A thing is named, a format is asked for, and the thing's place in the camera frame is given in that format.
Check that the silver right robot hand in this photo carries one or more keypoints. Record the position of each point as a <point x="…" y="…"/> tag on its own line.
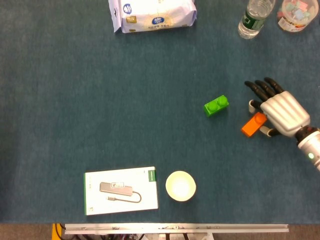
<point x="282" y="110"/>

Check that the orange toy block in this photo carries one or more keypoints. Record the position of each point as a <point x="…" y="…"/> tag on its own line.
<point x="253" y="125"/>

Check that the green toy block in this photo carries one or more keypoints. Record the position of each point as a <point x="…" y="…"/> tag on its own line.
<point x="215" y="106"/>

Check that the clear plastic bottle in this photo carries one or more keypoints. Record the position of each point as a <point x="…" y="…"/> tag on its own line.
<point x="253" y="18"/>

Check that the clear jar of binder clips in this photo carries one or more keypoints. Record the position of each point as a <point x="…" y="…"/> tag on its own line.
<point x="297" y="15"/>

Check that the white paper cup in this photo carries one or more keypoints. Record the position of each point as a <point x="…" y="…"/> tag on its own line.
<point x="180" y="186"/>

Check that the white tissue paper pack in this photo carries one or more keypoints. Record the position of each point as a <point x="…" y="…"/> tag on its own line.
<point x="155" y="15"/>

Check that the white USB hub box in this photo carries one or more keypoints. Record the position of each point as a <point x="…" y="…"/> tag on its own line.
<point x="121" y="191"/>

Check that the teal table cloth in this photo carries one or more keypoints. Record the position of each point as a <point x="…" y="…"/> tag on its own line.
<point x="100" y="100"/>

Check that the aluminium frame rail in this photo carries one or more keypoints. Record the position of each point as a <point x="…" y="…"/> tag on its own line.
<point x="175" y="228"/>

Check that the yellow base frame part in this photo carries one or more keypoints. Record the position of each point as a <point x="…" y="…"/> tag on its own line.
<point x="57" y="231"/>

